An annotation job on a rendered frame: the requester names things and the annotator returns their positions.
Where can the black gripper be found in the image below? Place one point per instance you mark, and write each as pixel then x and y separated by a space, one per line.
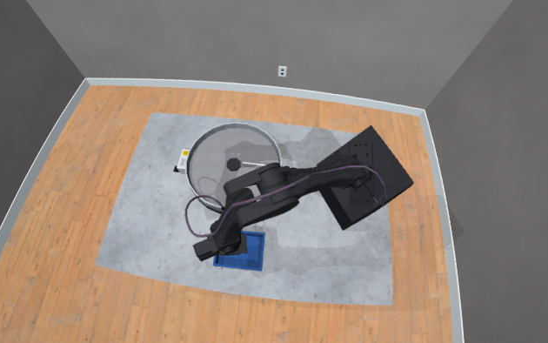
pixel 241 248

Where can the blue open crate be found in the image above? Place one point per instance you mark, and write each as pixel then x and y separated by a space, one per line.
pixel 252 260

